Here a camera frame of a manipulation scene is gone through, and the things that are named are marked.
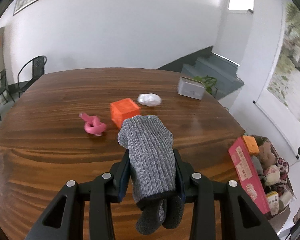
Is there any leopard print plush toy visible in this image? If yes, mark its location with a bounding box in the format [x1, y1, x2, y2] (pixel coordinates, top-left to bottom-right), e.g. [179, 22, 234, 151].
[276, 156, 290, 174]
[275, 177, 288, 192]

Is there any wooden desktop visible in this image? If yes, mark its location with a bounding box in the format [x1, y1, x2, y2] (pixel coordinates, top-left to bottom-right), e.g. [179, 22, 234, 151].
[0, 67, 290, 240]

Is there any green potted plant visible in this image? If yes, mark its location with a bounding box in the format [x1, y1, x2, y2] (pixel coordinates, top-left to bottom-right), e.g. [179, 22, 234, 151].
[192, 75, 218, 96]

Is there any dark grey sock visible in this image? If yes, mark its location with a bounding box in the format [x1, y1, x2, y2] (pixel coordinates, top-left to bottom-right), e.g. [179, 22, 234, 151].
[136, 195, 185, 235]

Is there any white crumpled ball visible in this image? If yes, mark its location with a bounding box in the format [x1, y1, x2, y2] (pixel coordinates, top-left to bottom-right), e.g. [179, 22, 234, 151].
[137, 93, 162, 107]

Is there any pink cardboard box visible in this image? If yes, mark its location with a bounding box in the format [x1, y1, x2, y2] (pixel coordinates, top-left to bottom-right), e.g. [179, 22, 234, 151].
[228, 135, 299, 220]

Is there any grey staircase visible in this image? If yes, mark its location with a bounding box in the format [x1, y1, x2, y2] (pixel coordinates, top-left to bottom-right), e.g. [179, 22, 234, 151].
[156, 45, 244, 99]

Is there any small cream box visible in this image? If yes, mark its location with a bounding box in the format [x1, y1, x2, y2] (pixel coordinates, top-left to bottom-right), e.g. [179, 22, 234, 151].
[279, 191, 294, 207]

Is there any grey knit sock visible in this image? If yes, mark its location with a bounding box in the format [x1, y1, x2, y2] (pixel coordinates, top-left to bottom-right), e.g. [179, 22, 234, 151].
[117, 115, 177, 209]

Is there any black metal chair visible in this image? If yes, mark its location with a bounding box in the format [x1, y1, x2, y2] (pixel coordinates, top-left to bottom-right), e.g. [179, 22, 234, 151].
[0, 69, 15, 120]
[17, 55, 47, 98]

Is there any orange cube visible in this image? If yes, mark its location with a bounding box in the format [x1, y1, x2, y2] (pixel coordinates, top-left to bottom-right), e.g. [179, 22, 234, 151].
[242, 135, 260, 155]
[110, 99, 141, 130]

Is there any grey tin box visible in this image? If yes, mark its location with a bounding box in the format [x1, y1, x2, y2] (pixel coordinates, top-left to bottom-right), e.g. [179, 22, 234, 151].
[177, 76, 205, 100]

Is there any pink knotted rope toy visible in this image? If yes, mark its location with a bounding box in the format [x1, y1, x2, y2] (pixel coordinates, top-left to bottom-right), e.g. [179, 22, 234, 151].
[79, 112, 107, 137]

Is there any landscape wall scroll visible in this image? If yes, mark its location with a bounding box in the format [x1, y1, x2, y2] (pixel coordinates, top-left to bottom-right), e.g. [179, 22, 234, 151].
[252, 1, 300, 160]

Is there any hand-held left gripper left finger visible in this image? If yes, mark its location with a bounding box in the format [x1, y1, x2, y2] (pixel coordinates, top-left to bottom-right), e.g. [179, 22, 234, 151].
[27, 149, 130, 240]

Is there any yellow box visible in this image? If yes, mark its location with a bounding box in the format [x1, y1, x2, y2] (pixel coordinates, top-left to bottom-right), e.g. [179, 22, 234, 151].
[265, 191, 280, 217]

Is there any white fuzzy sock ball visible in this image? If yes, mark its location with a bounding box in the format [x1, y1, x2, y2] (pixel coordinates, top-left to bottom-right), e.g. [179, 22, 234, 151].
[264, 165, 282, 185]

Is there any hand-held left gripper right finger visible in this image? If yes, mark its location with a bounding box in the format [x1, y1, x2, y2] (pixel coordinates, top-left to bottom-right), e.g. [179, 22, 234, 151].
[172, 149, 278, 240]

